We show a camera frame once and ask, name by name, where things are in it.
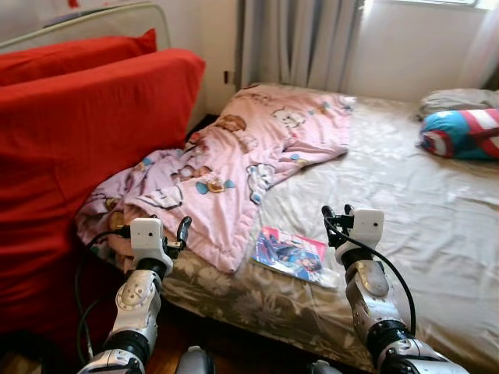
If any white sheer curtain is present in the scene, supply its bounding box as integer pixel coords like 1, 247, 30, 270
460, 0, 499, 90

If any red white blue bolster pillow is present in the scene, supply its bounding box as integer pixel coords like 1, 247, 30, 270
419, 109, 499, 161

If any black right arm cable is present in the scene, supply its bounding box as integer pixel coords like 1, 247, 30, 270
324, 217, 418, 336

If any colourful comic book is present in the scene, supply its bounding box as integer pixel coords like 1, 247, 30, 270
252, 226, 329, 284

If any cream padded headboard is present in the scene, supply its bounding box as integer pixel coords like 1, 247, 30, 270
0, 2, 172, 55

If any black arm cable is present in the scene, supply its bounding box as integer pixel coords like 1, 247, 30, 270
324, 217, 418, 336
75, 228, 133, 364

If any large red cushion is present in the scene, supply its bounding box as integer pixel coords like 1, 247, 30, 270
0, 48, 207, 337

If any grey curtain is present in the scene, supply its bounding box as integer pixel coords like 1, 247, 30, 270
238, 0, 367, 94

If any pink cartoon print blanket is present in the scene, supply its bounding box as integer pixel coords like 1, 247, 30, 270
76, 84, 357, 274

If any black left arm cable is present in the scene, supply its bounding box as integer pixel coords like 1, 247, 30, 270
75, 228, 133, 364

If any bright window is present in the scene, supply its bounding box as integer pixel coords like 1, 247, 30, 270
366, 0, 499, 10

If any bed with beige floral sheet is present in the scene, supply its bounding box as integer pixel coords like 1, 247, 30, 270
160, 90, 499, 374

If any silver robot left leg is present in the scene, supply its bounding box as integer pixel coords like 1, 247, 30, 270
175, 347, 216, 374

